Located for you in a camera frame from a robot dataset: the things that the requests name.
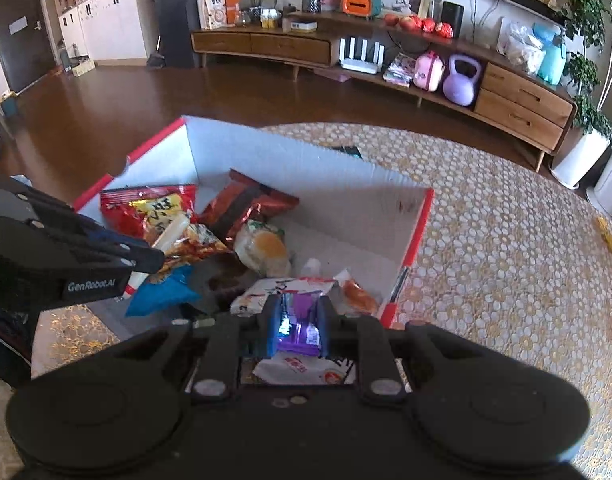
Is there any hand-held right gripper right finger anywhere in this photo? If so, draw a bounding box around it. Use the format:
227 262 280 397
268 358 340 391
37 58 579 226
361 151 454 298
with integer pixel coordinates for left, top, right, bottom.
316 295 483 407

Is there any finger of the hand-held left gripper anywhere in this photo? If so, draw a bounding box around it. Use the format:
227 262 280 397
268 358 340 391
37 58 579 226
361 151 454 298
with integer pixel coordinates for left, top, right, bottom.
28 220 165 273
16 187 146 247

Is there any dark wooden door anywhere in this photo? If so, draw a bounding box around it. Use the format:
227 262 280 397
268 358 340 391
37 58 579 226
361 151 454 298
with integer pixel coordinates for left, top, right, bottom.
0 0 57 95

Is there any green indoor tree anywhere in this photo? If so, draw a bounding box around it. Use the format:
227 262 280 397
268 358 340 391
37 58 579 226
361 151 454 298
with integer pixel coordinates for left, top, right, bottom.
556 0 612 143

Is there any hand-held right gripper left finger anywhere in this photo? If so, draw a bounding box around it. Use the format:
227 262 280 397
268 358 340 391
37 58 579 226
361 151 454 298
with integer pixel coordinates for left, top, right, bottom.
110 295 283 403

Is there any stack of magazines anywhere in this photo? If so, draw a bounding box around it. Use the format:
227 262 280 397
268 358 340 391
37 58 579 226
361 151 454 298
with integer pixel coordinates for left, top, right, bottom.
383 52 417 86

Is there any broom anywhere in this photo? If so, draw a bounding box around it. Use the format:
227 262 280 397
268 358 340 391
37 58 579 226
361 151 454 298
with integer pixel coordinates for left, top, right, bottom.
146 35 165 67

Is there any clear plastic bag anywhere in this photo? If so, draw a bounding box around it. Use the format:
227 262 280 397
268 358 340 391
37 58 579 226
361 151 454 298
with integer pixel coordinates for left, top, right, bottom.
498 19 546 75

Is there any white cupboard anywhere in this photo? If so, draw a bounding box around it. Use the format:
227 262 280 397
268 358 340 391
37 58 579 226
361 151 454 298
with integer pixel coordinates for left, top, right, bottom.
50 0 155 67

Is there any brown foil snack packet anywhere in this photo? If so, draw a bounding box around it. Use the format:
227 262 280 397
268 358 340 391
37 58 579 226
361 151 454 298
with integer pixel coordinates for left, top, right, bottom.
201 169 301 242

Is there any white printed box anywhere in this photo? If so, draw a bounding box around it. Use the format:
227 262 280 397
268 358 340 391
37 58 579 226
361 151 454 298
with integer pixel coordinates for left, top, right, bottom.
202 0 227 31

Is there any red cardboard box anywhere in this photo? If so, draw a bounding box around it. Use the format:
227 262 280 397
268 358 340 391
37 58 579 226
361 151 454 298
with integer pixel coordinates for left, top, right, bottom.
73 115 435 331

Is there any purple snack packet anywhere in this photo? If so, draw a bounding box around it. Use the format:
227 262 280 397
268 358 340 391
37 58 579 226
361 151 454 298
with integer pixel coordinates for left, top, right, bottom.
277 292 321 358

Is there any white sausage stick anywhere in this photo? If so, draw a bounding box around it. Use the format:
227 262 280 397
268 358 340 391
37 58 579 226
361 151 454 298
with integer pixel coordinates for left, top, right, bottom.
127 211 191 297

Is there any pink toy case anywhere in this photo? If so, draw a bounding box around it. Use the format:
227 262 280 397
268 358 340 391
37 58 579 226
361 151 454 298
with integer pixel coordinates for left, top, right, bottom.
412 50 445 92

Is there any white and red snack packet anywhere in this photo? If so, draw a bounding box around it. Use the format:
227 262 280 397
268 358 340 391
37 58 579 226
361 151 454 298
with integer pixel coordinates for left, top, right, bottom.
252 351 357 387

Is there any black speaker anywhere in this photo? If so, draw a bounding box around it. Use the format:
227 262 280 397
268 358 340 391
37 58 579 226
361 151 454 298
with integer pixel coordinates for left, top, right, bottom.
440 1 465 38

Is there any red chips packet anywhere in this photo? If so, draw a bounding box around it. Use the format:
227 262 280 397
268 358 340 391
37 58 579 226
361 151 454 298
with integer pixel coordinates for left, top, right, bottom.
100 184 233 273

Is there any white planter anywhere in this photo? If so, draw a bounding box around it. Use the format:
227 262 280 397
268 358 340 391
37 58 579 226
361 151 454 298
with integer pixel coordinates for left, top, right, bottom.
551 127 612 191

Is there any bun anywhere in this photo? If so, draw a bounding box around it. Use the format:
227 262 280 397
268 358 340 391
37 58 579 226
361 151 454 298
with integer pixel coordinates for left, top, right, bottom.
234 220 293 279

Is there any orange pastry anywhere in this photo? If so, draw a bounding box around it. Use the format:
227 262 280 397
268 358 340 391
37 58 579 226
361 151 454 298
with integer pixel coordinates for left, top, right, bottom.
336 269 381 317

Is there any black fridge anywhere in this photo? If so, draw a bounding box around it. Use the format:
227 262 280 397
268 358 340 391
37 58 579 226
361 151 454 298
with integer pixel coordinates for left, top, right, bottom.
150 0 227 69

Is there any white router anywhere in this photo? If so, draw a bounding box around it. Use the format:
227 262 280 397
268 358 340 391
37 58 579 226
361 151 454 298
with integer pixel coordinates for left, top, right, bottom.
338 36 385 74

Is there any white spouted pouch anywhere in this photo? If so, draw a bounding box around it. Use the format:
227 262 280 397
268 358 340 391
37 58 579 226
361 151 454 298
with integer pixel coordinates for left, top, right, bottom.
230 258 337 317

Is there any teal spray bottle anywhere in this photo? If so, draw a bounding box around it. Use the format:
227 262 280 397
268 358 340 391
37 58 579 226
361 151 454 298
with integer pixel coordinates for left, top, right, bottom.
532 22 568 86

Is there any purple kettlebell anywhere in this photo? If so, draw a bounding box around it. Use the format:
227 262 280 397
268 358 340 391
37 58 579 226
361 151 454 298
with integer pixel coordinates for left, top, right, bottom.
442 54 483 107

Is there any blue cookie packet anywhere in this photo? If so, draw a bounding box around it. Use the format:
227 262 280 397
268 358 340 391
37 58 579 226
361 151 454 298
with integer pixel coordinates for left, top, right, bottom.
124 265 203 319

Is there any wooden TV cabinet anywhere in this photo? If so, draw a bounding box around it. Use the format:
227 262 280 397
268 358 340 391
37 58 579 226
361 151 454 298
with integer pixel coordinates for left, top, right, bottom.
191 10 578 173

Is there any white air conditioner tower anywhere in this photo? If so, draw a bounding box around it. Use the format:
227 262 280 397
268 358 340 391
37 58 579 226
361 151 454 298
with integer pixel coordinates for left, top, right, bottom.
586 130 612 208

